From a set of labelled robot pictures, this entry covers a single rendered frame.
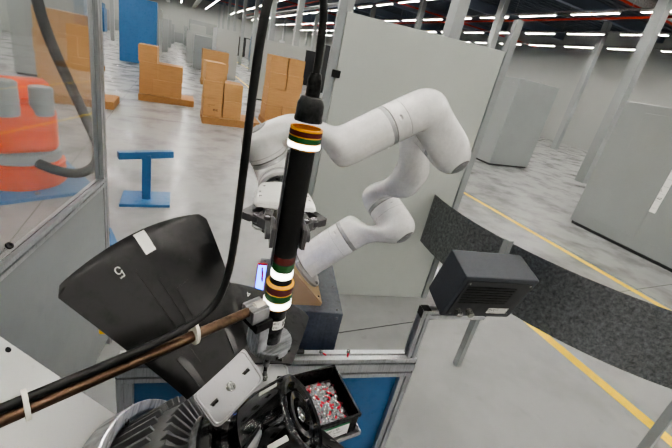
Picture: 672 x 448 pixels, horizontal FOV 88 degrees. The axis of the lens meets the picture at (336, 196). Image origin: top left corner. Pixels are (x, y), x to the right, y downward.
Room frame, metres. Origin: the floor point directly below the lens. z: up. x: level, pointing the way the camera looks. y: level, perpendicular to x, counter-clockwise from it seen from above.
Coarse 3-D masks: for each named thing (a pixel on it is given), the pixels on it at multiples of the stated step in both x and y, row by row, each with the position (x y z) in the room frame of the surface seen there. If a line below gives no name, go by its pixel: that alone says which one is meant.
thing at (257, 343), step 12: (252, 300) 0.43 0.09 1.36; (252, 312) 0.41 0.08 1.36; (264, 312) 0.42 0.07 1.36; (252, 324) 0.40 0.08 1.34; (264, 324) 0.41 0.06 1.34; (252, 336) 0.43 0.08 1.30; (264, 336) 0.42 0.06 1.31; (288, 336) 0.47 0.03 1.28; (252, 348) 0.42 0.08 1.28; (264, 348) 0.43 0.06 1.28; (276, 348) 0.44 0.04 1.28; (288, 348) 0.44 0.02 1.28
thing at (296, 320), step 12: (240, 288) 0.67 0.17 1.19; (252, 288) 0.69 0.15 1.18; (240, 300) 0.63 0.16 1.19; (288, 312) 0.66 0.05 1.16; (300, 312) 0.69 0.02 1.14; (288, 324) 0.61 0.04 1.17; (300, 324) 0.64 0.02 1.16; (300, 336) 0.59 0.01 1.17; (276, 360) 0.50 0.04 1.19; (288, 360) 0.50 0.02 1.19
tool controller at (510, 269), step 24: (456, 264) 0.94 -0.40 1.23; (480, 264) 0.95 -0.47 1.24; (504, 264) 0.99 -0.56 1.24; (432, 288) 1.01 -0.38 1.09; (456, 288) 0.91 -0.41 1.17; (480, 288) 0.91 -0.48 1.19; (504, 288) 0.93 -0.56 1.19; (528, 288) 0.96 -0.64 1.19; (456, 312) 0.92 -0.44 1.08; (480, 312) 0.96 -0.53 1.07; (504, 312) 0.98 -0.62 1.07
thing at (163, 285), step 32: (160, 224) 0.45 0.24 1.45; (192, 224) 0.49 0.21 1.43; (96, 256) 0.36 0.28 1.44; (128, 256) 0.39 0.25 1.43; (160, 256) 0.42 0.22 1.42; (192, 256) 0.45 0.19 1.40; (64, 288) 0.32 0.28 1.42; (96, 288) 0.34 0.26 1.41; (128, 288) 0.36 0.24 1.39; (160, 288) 0.39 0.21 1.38; (192, 288) 0.41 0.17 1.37; (96, 320) 0.32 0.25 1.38; (128, 320) 0.34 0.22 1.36; (160, 320) 0.37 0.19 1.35; (192, 352) 0.37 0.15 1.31; (224, 352) 0.39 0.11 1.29; (192, 384) 0.35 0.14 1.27
